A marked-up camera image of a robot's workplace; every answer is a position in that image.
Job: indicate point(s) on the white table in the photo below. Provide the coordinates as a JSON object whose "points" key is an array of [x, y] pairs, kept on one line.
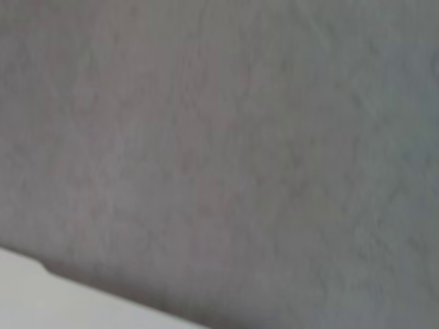
{"points": [[34, 301]]}

